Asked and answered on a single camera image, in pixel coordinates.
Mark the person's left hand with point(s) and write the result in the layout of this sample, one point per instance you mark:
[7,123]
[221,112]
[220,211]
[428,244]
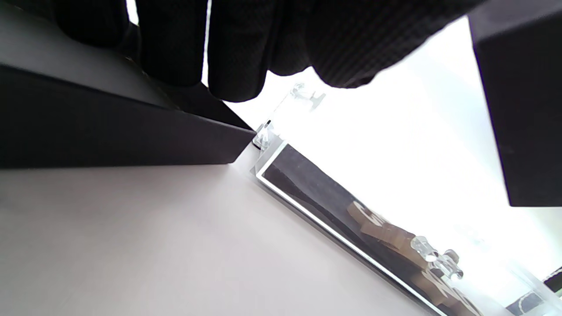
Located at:
[263,35]

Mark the clear acrylic drawer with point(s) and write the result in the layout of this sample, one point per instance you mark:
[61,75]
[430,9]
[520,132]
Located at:
[281,166]

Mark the black box lid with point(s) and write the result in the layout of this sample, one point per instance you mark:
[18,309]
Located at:
[109,127]

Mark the pile of wooden number blocks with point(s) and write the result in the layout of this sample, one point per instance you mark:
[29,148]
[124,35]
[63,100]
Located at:
[386,232]

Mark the black box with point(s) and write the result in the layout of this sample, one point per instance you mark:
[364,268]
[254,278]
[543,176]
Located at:
[527,109]

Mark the black felt drawer liner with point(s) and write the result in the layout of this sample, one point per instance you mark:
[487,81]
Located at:
[307,184]

